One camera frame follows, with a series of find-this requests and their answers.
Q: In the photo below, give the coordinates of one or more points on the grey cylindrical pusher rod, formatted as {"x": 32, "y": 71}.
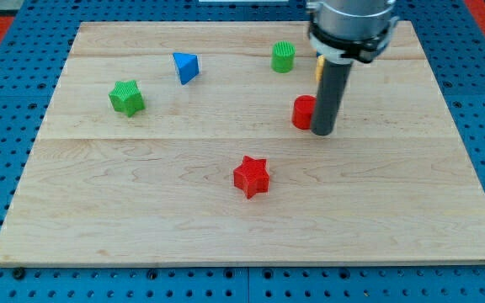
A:
{"x": 330, "y": 92}

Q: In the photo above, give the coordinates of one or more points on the red cylinder block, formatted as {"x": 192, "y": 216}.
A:
{"x": 302, "y": 112}

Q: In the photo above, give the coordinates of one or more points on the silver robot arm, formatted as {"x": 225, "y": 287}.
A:
{"x": 344, "y": 31}

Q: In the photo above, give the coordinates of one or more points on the yellow block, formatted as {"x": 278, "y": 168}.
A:
{"x": 319, "y": 68}

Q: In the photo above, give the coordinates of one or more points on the green cylinder block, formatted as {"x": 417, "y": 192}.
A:
{"x": 282, "y": 56}

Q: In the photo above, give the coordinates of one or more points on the red star block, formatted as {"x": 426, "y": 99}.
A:
{"x": 251, "y": 176}

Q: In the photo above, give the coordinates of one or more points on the blue triangle block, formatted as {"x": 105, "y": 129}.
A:
{"x": 187, "y": 66}

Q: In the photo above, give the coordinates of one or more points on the wooden board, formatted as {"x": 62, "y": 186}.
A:
{"x": 392, "y": 185}

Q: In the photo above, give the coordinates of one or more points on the green star block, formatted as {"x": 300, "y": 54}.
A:
{"x": 126, "y": 98}

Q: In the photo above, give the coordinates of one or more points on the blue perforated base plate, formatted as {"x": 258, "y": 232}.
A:
{"x": 32, "y": 55}

